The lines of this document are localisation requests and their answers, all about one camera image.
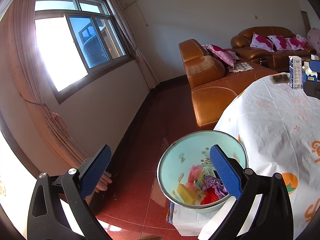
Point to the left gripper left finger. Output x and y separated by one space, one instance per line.
46 217

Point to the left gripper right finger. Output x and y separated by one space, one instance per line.
260 208

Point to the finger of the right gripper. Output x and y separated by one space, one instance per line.
314 65

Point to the purple foil wrapper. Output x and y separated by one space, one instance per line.
215 184

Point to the yellow sponge piece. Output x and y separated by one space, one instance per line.
187 195

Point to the pink plastic bag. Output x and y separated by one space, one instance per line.
194 172

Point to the blue Look milk carton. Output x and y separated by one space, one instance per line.
308 74

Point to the tall white blue carton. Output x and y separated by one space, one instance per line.
295 74

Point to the pink floral cushion right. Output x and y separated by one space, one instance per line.
297 42

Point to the pink floral cushion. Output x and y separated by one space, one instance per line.
297 42
279 42
261 42

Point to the dark seaweed snack pack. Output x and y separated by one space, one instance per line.
280 78

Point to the pink covered chair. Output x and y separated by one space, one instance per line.
313 37

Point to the brown leather back sofa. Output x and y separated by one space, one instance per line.
278 60

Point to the pink floral cushion middle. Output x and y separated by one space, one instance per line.
279 42

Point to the white orange printed tablecloth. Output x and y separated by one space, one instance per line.
279 128

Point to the pink floral cushion left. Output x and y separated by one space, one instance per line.
261 42

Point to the checkered cloth on sofa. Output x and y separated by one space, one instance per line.
240 67

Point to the pink floral pillow chaise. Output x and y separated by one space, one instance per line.
225 55

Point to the brown leather chaise sofa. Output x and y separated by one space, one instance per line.
212 86

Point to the beige right curtain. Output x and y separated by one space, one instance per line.
145 68

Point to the pink left curtain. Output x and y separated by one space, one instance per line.
39 132

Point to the window with brown frame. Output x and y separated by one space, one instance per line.
79 41

